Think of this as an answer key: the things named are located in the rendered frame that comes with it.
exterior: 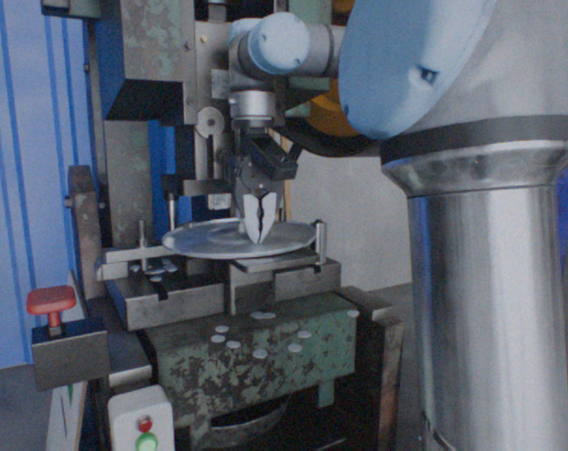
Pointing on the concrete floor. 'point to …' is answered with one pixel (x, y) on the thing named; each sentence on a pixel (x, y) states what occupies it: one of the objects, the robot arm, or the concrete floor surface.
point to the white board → (73, 408)
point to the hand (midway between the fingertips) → (259, 237)
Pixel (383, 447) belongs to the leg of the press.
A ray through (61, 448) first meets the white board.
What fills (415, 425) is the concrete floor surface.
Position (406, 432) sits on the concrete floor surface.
